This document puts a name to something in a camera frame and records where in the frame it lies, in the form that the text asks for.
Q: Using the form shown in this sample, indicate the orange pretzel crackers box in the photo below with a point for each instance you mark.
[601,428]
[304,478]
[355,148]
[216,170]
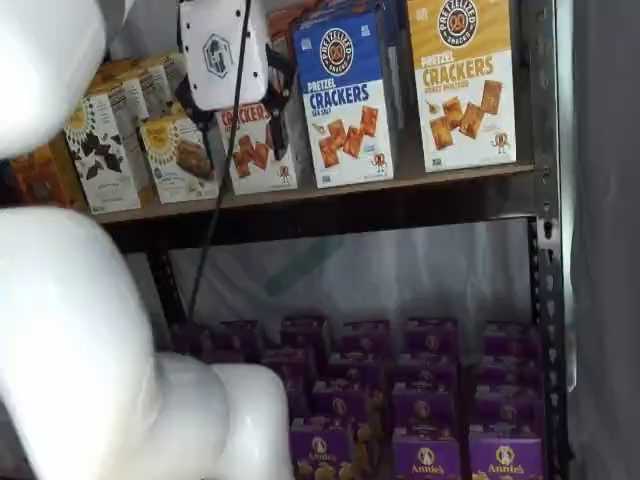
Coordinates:
[282,30]
[255,165]

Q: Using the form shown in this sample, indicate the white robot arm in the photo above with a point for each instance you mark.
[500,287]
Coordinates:
[50,310]

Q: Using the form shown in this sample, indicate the orange snack box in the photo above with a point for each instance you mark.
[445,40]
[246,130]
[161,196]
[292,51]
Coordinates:
[45,175]

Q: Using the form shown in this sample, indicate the brown shelf board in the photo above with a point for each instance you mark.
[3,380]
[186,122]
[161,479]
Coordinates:
[350,192]

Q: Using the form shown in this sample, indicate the purple Annie's box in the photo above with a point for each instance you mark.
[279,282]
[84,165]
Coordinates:
[340,402]
[505,460]
[430,335]
[425,405]
[290,362]
[355,370]
[425,367]
[507,412]
[510,340]
[365,337]
[510,372]
[240,335]
[302,332]
[320,450]
[190,337]
[425,455]
[222,356]

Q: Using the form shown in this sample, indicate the blue pretzel crackers box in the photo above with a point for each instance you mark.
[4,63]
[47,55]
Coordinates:
[350,6]
[345,110]

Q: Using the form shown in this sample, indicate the white plastic sheet backdrop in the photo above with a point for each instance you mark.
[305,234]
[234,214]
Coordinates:
[375,270]

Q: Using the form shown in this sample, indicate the yellow pretzel crackers box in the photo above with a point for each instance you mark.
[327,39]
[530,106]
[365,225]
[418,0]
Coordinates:
[465,90]

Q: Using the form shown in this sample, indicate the white box with dark crackers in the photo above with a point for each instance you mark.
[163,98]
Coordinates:
[102,160]
[127,92]
[157,80]

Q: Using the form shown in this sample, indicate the yellow brownie mix box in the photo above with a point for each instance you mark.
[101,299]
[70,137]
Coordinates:
[177,160]

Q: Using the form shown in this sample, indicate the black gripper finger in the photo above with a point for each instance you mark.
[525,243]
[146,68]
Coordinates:
[280,90]
[197,114]

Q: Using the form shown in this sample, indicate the dark metal shelf frame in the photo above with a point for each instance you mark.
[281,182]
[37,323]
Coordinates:
[547,300]

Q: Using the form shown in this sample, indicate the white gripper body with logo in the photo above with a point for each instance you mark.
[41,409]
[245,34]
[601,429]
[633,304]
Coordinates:
[220,45]

